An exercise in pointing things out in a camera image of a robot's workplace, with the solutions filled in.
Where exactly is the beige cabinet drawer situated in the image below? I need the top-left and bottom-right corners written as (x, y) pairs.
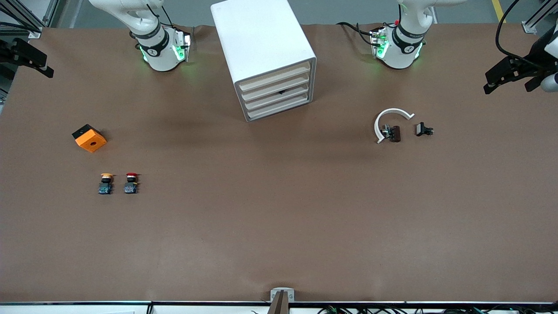
top-left (238, 62), bottom-right (311, 92)
top-left (242, 84), bottom-right (312, 111)
top-left (244, 94), bottom-right (312, 120)
top-left (240, 73), bottom-right (311, 102)

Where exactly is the white drawer cabinet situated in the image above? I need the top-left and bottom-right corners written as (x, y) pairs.
top-left (211, 0), bottom-right (317, 123)

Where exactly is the white curved plastic part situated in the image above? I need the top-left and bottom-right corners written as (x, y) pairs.
top-left (374, 108), bottom-right (415, 144)

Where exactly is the brown electrical component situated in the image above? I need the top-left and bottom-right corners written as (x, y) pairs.
top-left (381, 124), bottom-right (401, 143)

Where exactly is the brown paper table cover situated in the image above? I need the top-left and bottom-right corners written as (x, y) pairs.
top-left (0, 24), bottom-right (558, 304)

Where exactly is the brown mounting bar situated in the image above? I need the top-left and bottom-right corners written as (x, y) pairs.
top-left (267, 291), bottom-right (290, 314)

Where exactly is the slanted aluminium frame profile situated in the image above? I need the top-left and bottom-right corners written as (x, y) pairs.
top-left (0, 0), bottom-right (43, 39)

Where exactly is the aluminium frame profile with foot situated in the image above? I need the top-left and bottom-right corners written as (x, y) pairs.
top-left (522, 0), bottom-right (558, 34)

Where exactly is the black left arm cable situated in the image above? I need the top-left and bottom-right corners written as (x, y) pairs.
top-left (495, 0), bottom-right (558, 70)

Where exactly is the upright aluminium frame profile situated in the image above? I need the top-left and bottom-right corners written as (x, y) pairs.
top-left (41, 0), bottom-right (61, 27)

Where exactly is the orange button enclosure box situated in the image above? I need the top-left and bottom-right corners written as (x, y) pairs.
top-left (72, 124), bottom-right (107, 153)

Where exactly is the yellow push button switch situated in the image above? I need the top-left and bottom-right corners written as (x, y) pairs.
top-left (98, 173), bottom-right (114, 195)

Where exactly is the red push button switch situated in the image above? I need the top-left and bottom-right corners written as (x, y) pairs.
top-left (123, 173), bottom-right (140, 195)

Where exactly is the black arm base cable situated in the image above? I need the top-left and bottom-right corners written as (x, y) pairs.
top-left (337, 21), bottom-right (378, 46)

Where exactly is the white table edge rail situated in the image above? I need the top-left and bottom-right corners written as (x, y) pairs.
top-left (0, 300), bottom-right (558, 314)

